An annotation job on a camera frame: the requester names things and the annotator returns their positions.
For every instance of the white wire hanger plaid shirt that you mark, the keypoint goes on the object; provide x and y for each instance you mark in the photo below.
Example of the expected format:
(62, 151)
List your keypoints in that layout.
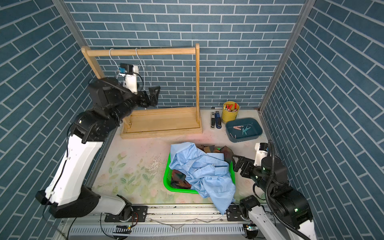
(115, 64)

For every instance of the wooden clothes rack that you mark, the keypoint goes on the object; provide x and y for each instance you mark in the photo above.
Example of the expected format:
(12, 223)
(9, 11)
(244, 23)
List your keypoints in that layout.
(115, 104)

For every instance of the green plastic basket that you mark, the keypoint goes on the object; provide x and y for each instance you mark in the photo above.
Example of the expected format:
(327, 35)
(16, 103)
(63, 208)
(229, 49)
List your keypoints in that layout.
(168, 178)

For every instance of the white black stapler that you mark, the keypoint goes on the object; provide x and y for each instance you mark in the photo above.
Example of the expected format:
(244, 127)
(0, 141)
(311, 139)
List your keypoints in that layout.
(213, 120)

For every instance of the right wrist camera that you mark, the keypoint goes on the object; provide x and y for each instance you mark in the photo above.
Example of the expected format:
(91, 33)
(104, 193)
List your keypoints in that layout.
(261, 152)

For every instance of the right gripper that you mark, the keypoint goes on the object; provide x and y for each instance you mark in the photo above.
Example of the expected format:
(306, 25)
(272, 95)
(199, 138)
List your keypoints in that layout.
(248, 163)

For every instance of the light blue long-sleeve shirt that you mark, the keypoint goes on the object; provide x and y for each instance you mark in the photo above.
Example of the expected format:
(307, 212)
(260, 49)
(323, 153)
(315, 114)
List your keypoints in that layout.
(207, 173)

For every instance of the red clothespins in bucket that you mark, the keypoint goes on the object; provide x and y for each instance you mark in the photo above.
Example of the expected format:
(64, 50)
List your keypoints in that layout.
(231, 107)

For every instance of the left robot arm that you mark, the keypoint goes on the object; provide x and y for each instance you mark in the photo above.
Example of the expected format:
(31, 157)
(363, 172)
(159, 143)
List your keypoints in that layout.
(66, 196)

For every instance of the teal clothespin shoulder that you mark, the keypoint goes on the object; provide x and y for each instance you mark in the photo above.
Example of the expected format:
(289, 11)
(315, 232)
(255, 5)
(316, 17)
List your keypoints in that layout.
(247, 127)
(244, 132)

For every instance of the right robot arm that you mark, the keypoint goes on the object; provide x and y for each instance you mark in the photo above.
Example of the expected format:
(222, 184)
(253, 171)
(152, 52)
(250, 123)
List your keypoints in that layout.
(284, 204)

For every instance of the teal plastic tub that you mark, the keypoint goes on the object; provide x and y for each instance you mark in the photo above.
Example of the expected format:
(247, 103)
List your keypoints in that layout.
(236, 136)

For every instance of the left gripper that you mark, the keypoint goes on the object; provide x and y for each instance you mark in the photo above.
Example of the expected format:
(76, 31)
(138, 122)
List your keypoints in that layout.
(151, 98)

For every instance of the blue black stapler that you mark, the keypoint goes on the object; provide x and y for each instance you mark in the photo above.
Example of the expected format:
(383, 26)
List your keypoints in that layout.
(218, 121)

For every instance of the white wire hanger blue shirt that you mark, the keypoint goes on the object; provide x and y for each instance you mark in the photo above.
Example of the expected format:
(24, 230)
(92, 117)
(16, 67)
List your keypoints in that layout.
(148, 71)

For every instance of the plaid long-sleeve shirt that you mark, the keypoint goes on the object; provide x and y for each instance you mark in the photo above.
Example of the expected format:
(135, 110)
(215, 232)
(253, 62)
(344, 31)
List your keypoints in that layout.
(179, 179)

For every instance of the yellow metal bucket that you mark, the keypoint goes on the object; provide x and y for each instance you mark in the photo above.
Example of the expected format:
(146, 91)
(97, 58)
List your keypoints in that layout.
(229, 116)

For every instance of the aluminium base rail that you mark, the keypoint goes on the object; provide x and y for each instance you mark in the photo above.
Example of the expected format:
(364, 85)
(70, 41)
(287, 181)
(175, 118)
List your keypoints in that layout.
(156, 221)

